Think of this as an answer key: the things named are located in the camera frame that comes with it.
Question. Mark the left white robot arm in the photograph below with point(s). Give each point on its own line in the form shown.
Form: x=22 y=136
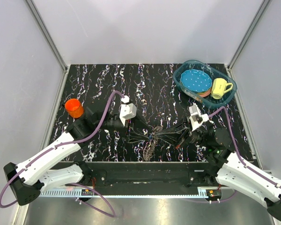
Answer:
x=33 y=176

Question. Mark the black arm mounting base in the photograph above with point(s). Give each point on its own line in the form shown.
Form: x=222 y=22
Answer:
x=104 y=174

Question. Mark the orange plastic cup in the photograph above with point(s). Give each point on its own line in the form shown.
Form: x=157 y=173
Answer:
x=74 y=108

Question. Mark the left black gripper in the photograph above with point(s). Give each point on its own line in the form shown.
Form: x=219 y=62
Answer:
x=136 y=135

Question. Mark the yellow ceramic mug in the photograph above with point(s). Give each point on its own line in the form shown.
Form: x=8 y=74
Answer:
x=220 y=88

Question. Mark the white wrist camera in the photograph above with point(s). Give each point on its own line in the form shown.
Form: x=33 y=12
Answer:
x=127 y=110
x=197 y=119

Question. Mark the blue polka dot plate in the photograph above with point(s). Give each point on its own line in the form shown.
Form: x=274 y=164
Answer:
x=196 y=80

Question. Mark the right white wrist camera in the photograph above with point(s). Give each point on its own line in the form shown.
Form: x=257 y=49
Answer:
x=197 y=119

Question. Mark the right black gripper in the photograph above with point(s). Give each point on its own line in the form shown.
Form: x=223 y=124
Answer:
x=176 y=131

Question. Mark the pink plate under blue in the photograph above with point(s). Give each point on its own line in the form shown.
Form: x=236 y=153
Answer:
x=204 y=94

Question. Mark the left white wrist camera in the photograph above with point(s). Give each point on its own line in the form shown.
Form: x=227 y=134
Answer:
x=127 y=110

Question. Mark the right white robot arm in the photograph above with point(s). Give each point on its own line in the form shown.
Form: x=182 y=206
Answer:
x=227 y=166

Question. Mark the teal transparent plastic basket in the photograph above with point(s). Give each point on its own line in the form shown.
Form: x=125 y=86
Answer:
x=213 y=73

